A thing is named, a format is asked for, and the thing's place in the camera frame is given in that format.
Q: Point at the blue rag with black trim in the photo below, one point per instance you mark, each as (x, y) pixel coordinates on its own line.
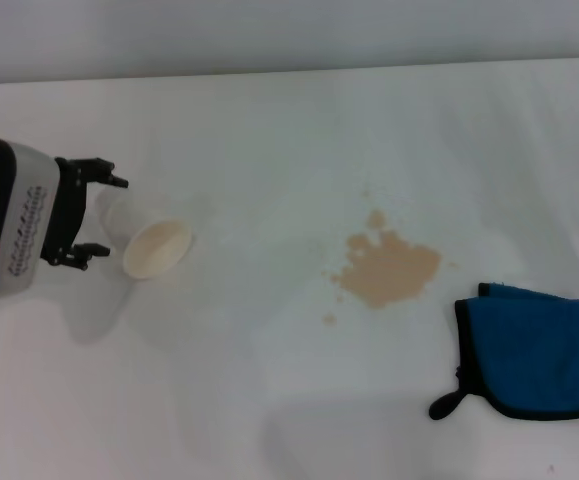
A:
(529, 350)

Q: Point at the brown water stain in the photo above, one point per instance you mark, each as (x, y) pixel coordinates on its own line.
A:
(389, 272)

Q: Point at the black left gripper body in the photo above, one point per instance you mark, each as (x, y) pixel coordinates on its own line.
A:
(66, 210)

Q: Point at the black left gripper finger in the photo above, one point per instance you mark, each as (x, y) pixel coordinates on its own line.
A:
(81, 254)
(101, 167)

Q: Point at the white paper cup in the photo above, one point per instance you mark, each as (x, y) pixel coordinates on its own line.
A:
(141, 235)

